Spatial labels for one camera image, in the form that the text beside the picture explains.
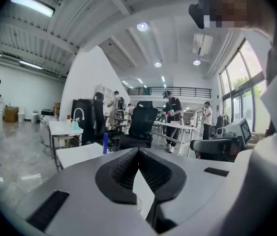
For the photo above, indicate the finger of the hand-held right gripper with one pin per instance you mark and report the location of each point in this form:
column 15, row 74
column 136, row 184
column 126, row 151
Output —
column 209, row 149

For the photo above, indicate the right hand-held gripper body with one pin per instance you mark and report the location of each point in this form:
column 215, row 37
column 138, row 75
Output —
column 245, row 131

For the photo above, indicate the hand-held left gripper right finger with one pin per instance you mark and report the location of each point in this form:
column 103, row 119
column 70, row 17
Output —
column 197, row 185

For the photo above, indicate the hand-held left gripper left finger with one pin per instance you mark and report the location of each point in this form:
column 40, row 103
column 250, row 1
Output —
column 79, row 193

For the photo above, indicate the steel sink stand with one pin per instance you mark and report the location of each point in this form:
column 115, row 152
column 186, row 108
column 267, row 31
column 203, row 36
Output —
column 67, row 144

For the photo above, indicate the blue bottle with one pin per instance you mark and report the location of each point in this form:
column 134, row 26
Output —
column 105, row 144

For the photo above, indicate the teal spray bottle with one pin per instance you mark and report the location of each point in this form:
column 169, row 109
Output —
column 75, row 125

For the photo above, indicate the white bottle red cap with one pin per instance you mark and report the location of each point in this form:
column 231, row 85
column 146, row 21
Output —
column 68, row 120

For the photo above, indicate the white table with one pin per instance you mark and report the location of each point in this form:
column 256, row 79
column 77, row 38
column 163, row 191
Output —
column 177, row 126

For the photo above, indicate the large glass window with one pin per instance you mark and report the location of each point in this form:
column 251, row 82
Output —
column 241, row 82

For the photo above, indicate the black mezzanine railing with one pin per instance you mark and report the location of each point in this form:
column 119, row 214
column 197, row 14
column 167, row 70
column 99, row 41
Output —
column 177, row 92

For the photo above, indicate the marble top table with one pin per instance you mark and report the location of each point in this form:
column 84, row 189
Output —
column 46, row 131

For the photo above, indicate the black mesh office chair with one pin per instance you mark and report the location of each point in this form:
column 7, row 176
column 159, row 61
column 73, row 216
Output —
column 142, row 124

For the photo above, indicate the black office chair with headrest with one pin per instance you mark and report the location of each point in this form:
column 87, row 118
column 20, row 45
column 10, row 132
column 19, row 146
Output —
column 100, row 122

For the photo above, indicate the white curved faucet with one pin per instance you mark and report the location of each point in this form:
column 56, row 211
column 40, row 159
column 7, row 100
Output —
column 78, row 110

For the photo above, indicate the black cabinet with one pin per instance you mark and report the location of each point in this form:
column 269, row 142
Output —
column 85, row 109

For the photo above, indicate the round ceiling light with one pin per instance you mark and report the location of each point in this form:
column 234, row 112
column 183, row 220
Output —
column 142, row 26
column 158, row 64
column 196, row 62

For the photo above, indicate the cardboard box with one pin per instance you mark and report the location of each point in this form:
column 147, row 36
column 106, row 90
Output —
column 11, row 114
column 57, row 108

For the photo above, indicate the white bin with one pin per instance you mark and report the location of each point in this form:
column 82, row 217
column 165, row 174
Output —
column 35, row 117
column 21, row 115

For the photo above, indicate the ceiling air conditioner unit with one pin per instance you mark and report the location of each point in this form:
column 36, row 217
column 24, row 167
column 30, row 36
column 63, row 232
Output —
column 203, row 44

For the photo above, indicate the person's head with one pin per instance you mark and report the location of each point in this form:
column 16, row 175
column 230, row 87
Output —
column 234, row 6

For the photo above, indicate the black head-mounted camera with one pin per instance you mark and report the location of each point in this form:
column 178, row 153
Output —
column 197, row 13

